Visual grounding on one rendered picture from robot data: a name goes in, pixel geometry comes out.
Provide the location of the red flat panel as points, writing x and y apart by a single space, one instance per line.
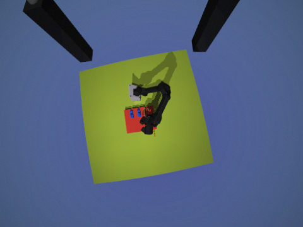
133 117

